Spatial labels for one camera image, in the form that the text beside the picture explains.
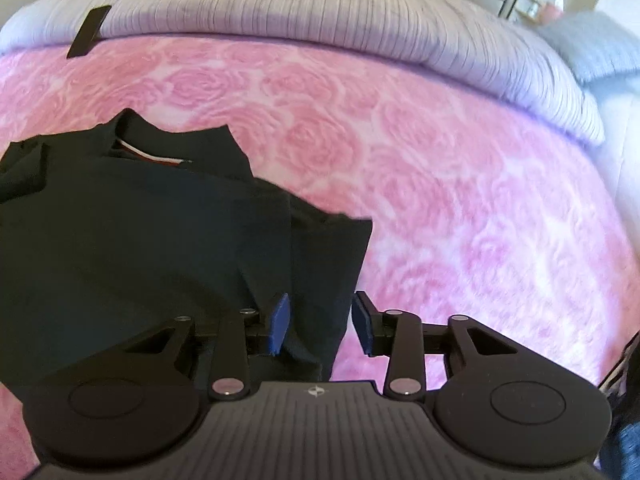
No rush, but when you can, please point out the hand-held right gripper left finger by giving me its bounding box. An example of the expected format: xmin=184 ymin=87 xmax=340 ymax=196
xmin=100 ymin=292 xmax=291 ymax=401

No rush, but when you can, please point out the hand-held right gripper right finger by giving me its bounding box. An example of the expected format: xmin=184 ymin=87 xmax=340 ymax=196
xmin=351 ymin=290 xmax=541 ymax=401

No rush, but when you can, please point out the dark teal polo shirt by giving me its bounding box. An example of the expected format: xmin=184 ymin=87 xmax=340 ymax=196
xmin=0 ymin=109 xmax=374 ymax=401

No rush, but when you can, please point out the pink rose bed sheet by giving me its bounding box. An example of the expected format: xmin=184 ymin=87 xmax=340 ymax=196
xmin=0 ymin=32 xmax=628 ymax=480

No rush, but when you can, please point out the person's blue jeans leg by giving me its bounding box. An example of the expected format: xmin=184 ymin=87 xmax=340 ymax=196
xmin=597 ymin=410 xmax=640 ymax=480

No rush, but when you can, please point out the grey striped duvet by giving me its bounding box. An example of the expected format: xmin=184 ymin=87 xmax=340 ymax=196
xmin=0 ymin=0 xmax=606 ymax=146

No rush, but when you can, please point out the black smartphone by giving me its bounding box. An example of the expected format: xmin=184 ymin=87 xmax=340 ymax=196
xmin=66 ymin=5 xmax=112 ymax=59

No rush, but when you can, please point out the grey checked pillow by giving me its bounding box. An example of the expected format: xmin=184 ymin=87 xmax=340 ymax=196
xmin=537 ymin=10 xmax=640 ymax=86

